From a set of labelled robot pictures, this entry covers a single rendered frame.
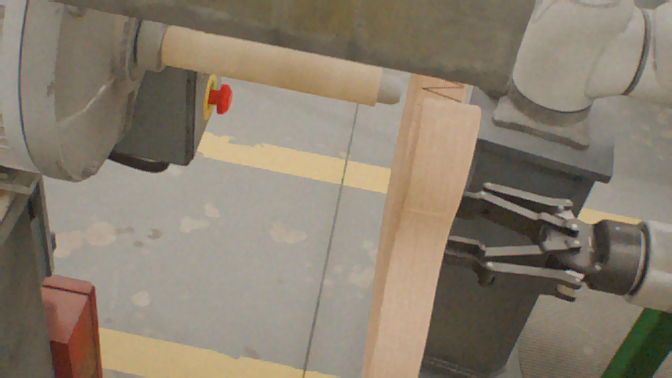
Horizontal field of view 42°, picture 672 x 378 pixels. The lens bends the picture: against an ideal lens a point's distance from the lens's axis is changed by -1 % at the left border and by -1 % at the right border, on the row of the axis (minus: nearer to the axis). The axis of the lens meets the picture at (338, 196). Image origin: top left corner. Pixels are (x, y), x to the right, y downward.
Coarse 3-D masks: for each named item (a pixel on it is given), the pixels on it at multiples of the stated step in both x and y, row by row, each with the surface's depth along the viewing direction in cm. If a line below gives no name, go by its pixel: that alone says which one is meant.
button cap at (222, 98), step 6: (222, 84) 111; (228, 84) 112; (210, 90) 112; (216, 90) 112; (222, 90) 111; (228, 90) 111; (210, 96) 111; (216, 96) 111; (222, 96) 110; (228, 96) 111; (210, 102) 112; (216, 102) 111; (222, 102) 111; (228, 102) 111; (222, 108) 111; (228, 108) 112; (222, 114) 112
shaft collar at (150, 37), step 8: (144, 24) 72; (152, 24) 72; (160, 24) 72; (144, 32) 72; (152, 32) 72; (160, 32) 72; (144, 40) 72; (152, 40) 72; (160, 40) 72; (136, 48) 72; (144, 48) 72; (152, 48) 72; (160, 48) 72; (136, 56) 72; (144, 56) 72; (152, 56) 72; (160, 56) 73; (136, 64) 73; (144, 64) 73; (152, 64) 73; (160, 64) 73
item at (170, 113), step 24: (168, 72) 100; (192, 72) 100; (144, 96) 103; (168, 96) 103; (192, 96) 103; (144, 120) 106; (168, 120) 105; (192, 120) 106; (120, 144) 109; (144, 144) 109; (168, 144) 108; (192, 144) 109; (144, 168) 116
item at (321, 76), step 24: (168, 48) 72; (192, 48) 72; (216, 48) 72; (240, 48) 72; (264, 48) 73; (216, 72) 73; (240, 72) 73; (264, 72) 72; (288, 72) 72; (312, 72) 72; (336, 72) 72; (360, 72) 73; (336, 96) 73; (360, 96) 73
